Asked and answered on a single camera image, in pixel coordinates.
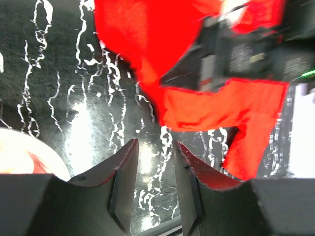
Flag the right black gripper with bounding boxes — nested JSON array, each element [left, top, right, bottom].
[[161, 14, 315, 91]]

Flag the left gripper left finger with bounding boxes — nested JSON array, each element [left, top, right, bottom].
[[0, 139, 139, 236]]

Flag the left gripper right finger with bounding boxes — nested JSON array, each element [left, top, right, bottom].
[[174, 142, 315, 236]]

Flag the red t shirt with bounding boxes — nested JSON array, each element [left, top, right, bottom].
[[94, 0, 289, 180]]

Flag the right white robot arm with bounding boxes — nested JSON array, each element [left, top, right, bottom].
[[161, 0, 315, 92]]

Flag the white plastic laundry basket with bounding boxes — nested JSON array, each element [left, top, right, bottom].
[[0, 128, 70, 181]]

